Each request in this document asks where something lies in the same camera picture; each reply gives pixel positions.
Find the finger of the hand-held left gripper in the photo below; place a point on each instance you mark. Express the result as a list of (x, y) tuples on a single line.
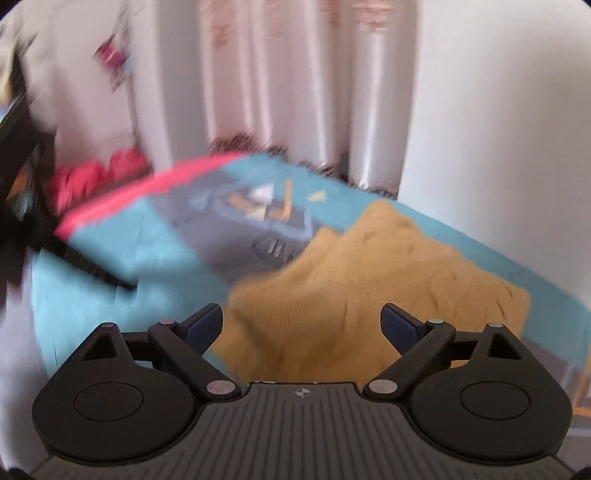
[(92, 265)]

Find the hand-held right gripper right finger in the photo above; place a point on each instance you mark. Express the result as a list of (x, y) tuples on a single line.
[(397, 326)]

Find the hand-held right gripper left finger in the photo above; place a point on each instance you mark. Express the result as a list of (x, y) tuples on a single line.
[(205, 328)]

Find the blue patterned bed sheet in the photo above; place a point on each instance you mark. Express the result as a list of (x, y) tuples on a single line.
[(152, 240)]

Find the red cloth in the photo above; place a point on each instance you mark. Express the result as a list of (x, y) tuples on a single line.
[(99, 177)]

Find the white satin curtain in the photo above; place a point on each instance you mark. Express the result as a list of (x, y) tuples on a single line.
[(286, 78)]

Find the red wall ornament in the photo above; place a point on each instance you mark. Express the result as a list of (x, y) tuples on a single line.
[(113, 57)]

